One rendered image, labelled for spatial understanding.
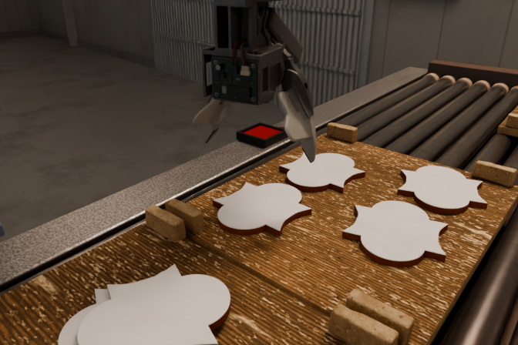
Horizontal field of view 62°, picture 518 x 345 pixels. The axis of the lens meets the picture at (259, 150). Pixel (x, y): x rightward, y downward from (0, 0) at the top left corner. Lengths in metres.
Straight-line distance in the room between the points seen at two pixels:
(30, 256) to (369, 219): 0.42
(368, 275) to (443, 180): 0.26
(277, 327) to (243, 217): 0.18
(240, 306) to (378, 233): 0.20
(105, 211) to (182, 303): 0.28
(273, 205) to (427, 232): 0.20
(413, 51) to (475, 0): 0.51
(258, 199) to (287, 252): 0.11
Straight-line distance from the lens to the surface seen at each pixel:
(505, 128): 1.02
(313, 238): 0.54
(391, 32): 3.39
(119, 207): 0.67
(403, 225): 0.57
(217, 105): 0.55
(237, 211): 0.57
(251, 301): 0.45
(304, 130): 0.50
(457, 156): 0.87
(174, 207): 0.56
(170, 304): 0.43
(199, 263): 0.50
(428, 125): 1.02
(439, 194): 0.66
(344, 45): 3.55
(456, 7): 3.18
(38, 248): 0.62
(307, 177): 0.66
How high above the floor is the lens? 1.24
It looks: 23 degrees down
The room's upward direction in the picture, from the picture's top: straight up
